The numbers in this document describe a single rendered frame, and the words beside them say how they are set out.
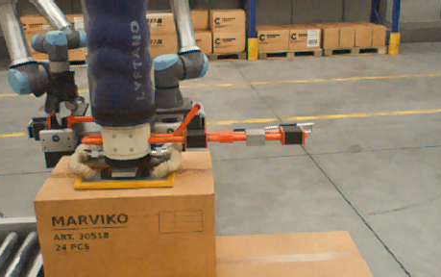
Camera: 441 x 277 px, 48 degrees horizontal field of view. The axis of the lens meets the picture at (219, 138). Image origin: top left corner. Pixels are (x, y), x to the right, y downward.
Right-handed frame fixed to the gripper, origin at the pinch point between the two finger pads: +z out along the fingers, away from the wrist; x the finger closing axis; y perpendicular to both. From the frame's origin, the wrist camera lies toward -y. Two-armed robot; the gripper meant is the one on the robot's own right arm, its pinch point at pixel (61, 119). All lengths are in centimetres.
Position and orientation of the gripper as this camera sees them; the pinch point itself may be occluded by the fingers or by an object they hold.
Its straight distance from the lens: 211.6
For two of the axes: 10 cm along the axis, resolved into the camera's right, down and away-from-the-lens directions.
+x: -0.5, -3.4, 9.4
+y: 10.0, -0.3, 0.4
